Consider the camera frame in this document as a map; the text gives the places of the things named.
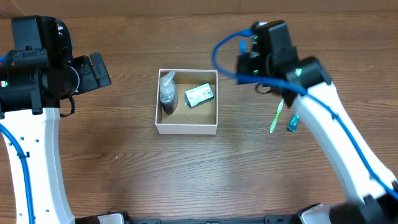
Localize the clear pump bottle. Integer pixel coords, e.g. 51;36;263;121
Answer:
159;70;178;114

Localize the green white soap box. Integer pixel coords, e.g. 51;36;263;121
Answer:
185;83;215;108

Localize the blue disposable razor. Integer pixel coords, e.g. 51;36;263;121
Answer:
239;39;247;55

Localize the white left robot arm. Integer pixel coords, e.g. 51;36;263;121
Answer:
1;53;130;223

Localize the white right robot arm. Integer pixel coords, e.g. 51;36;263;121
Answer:
237;53;397;223

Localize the green toothbrush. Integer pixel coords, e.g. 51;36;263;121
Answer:
269;99;284;134

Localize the teal toothpaste tube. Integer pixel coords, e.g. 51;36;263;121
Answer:
287;114;300;133

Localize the white cardboard box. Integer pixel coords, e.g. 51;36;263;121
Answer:
155;69;218;135

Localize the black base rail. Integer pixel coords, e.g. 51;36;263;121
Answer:
125;214;303;224

